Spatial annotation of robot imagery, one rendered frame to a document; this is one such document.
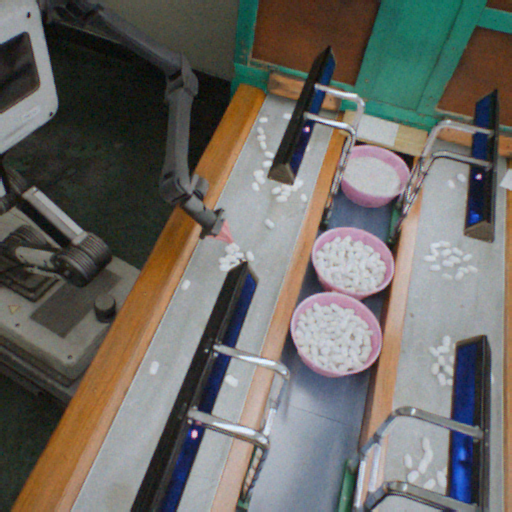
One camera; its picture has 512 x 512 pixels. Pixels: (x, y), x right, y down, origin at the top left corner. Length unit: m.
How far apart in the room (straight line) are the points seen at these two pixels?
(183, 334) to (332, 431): 0.49
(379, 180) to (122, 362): 1.16
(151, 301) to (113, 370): 0.23
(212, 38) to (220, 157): 1.49
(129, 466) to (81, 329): 0.63
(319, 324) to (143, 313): 0.52
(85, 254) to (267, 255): 0.56
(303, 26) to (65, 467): 1.65
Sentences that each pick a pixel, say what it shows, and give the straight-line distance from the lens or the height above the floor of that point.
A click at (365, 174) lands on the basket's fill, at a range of 2.16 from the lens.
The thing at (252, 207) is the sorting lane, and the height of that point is 0.74.
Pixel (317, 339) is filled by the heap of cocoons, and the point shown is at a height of 0.74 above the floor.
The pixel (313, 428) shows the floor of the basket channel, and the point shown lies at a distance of 1.62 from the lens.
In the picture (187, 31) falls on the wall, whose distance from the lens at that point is 3.50.
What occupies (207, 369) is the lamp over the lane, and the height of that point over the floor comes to 1.11.
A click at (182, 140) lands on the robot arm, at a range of 1.71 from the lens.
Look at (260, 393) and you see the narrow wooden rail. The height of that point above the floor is 0.76.
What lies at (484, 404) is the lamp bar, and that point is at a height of 1.11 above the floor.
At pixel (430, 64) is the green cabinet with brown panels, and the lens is 2.24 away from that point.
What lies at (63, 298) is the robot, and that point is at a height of 0.48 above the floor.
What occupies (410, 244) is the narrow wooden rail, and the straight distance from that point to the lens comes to 1.94.
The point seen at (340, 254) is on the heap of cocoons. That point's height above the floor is 0.74.
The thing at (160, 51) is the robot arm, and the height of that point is 1.15.
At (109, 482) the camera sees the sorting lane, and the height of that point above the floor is 0.74.
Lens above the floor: 2.15
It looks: 52 degrees down
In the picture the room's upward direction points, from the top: 11 degrees clockwise
